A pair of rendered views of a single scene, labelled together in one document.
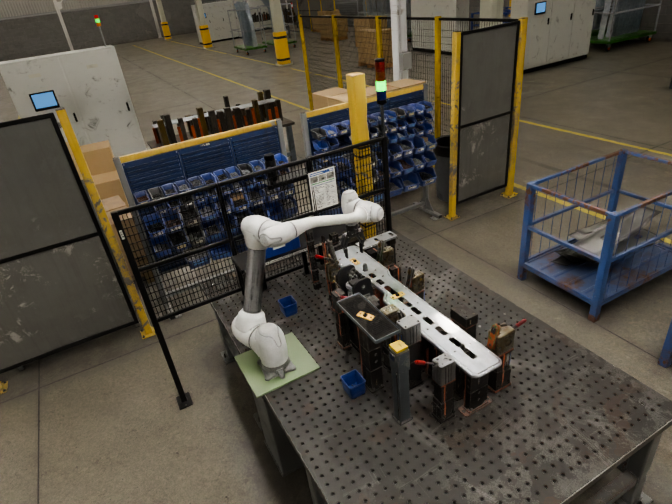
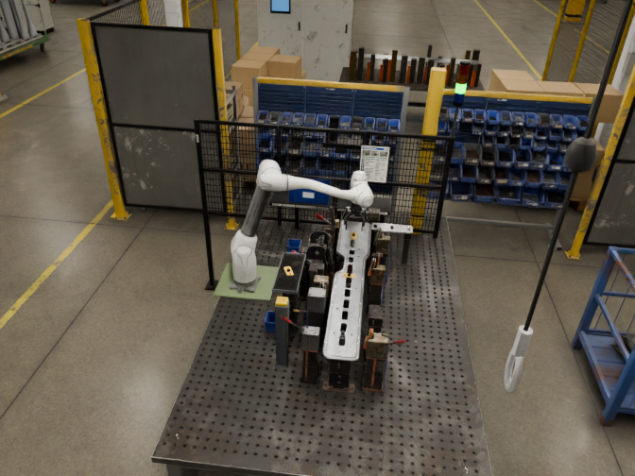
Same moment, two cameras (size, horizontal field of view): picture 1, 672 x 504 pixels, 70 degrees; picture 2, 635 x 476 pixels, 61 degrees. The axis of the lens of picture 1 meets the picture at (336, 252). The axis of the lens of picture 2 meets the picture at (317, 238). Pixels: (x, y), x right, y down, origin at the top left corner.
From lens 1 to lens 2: 158 cm
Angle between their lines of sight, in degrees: 27
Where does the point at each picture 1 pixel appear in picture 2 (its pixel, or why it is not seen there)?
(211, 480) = (183, 343)
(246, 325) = (236, 242)
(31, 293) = (161, 158)
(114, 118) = (331, 36)
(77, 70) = not seen: outside the picture
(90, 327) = (192, 201)
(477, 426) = (322, 399)
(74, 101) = (303, 11)
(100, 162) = (284, 74)
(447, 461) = (277, 404)
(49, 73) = not seen: outside the picture
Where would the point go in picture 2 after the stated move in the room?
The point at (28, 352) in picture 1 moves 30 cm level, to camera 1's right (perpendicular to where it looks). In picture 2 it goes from (147, 199) to (168, 208)
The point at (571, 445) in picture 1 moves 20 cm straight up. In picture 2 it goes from (369, 454) to (372, 427)
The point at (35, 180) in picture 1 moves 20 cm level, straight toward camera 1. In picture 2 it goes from (185, 76) to (180, 82)
